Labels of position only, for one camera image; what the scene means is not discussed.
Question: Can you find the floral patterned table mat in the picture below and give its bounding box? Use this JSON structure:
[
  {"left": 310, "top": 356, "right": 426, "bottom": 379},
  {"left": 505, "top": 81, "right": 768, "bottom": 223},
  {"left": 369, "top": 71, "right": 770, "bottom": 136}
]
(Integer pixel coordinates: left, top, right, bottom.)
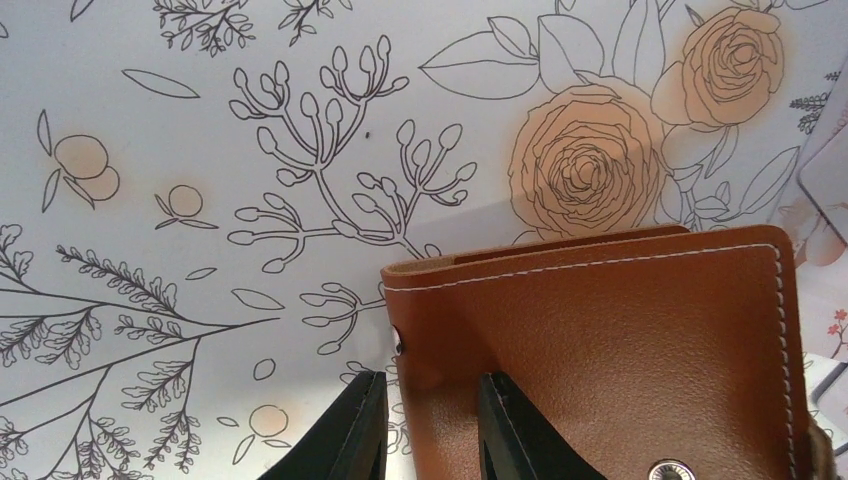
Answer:
[{"left": 1, "top": 1, "right": 847, "bottom": 479}]

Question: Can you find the brown leather card holder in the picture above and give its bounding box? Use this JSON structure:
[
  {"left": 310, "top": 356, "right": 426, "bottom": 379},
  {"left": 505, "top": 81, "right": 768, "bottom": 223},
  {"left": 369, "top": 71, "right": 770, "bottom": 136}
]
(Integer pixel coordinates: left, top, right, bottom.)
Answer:
[{"left": 382, "top": 225, "right": 836, "bottom": 479}]

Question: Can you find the white pink card beside holder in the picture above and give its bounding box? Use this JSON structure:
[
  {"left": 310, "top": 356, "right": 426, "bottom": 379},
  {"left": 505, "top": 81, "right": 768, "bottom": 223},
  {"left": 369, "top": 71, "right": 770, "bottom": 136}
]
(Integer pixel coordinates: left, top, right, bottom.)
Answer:
[{"left": 770, "top": 64, "right": 847, "bottom": 267}]

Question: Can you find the white card black stripe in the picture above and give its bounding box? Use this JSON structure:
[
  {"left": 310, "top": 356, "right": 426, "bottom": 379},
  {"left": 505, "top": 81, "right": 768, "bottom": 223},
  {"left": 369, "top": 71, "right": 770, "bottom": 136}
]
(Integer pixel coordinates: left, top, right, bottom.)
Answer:
[{"left": 798, "top": 121, "right": 847, "bottom": 240}]

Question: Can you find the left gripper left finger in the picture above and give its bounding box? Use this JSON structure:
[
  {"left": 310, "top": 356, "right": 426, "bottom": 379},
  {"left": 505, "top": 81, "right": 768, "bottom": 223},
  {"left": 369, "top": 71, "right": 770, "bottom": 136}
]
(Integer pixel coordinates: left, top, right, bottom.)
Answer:
[{"left": 259, "top": 371, "right": 388, "bottom": 480}]

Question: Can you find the white pink card middle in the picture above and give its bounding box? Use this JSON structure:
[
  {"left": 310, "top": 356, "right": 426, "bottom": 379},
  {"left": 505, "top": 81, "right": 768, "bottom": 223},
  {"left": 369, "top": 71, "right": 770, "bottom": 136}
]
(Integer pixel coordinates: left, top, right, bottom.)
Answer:
[{"left": 797, "top": 264, "right": 847, "bottom": 363}]

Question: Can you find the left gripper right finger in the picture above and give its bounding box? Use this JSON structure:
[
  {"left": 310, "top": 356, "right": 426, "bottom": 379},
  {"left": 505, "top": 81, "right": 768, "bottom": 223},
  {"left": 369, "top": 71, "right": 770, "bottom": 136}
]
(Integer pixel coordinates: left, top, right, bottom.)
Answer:
[{"left": 478, "top": 372, "right": 604, "bottom": 480}]

